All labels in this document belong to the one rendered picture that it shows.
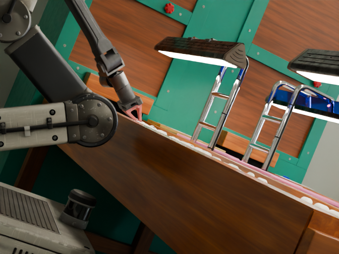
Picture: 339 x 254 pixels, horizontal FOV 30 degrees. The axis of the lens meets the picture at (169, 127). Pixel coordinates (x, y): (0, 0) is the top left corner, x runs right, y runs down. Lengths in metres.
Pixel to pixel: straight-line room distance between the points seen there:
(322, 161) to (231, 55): 2.59
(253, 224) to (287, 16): 2.07
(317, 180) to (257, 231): 3.50
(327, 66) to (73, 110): 0.60
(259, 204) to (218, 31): 1.87
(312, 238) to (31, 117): 0.79
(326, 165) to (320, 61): 2.97
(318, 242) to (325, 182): 3.64
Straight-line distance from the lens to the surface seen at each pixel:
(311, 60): 1.59
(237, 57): 1.98
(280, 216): 0.96
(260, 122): 2.48
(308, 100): 2.55
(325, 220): 0.93
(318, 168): 4.46
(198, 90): 2.80
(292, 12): 3.01
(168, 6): 2.69
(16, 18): 1.47
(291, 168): 3.10
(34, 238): 1.38
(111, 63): 2.21
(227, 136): 2.82
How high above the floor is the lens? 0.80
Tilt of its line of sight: level
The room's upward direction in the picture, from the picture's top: 23 degrees clockwise
